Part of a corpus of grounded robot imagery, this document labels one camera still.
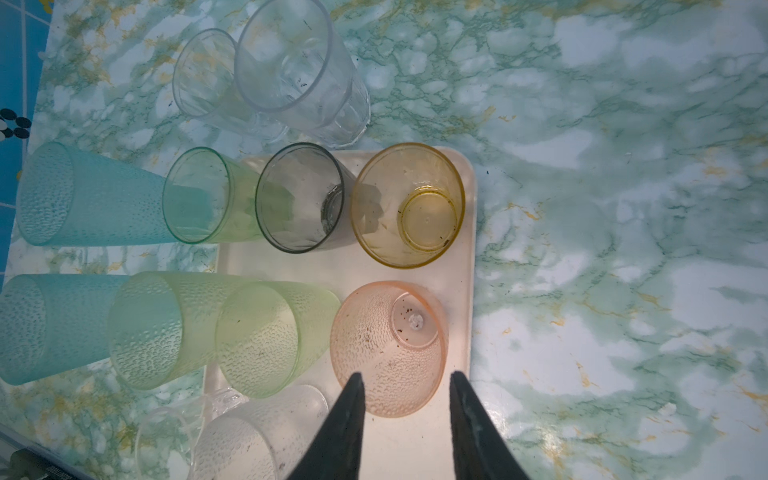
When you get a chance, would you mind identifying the clear faceted glass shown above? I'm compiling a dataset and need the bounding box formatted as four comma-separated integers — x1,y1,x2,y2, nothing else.
172,28,288,143

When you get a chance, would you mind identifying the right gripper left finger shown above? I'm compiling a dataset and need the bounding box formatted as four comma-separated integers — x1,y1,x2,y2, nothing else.
288,372,366,479

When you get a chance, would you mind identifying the small clear glass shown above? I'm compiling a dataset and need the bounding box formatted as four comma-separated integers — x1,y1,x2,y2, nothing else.
134,387,248,479

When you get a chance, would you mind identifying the frosted clear textured cup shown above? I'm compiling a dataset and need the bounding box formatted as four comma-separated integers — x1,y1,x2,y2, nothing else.
190,385,329,480

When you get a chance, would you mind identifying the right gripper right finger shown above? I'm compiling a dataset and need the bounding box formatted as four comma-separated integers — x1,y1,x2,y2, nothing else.
449,371,528,479

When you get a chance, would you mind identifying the pink rectangular tray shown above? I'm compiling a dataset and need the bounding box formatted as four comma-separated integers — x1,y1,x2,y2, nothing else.
217,146,477,479

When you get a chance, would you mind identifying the grey smoky cup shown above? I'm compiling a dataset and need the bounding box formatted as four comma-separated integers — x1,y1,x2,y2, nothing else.
255,142,356,254

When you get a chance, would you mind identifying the pink textured cup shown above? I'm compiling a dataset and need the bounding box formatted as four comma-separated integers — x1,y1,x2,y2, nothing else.
330,281,448,418

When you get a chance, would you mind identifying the light green textured cup front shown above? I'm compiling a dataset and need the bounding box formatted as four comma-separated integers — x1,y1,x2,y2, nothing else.
215,281,341,398

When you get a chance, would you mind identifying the large clear glass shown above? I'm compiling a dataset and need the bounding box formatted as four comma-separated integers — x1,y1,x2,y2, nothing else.
234,0,371,149

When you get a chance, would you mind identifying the tall teal cup rear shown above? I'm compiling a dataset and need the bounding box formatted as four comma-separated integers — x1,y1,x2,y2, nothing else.
17,142,175,247

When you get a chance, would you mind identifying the tall teal cup front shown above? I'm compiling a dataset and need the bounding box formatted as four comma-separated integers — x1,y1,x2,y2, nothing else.
1,274,129,385

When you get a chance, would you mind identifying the green transparent cup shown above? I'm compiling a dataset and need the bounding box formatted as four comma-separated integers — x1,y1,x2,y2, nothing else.
162,147,262,244

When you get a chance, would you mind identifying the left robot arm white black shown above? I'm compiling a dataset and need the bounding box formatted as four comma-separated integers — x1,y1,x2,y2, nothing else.
1,449,78,480

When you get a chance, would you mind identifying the light green textured cup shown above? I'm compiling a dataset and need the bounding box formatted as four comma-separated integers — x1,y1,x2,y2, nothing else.
215,281,341,398
107,272,251,390

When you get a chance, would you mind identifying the amber yellow cup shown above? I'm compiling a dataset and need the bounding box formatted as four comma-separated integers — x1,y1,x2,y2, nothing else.
350,142,466,269

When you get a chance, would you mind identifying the tall teal cup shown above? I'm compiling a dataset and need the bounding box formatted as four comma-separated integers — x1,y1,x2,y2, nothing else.
17,142,175,247
1,274,129,385

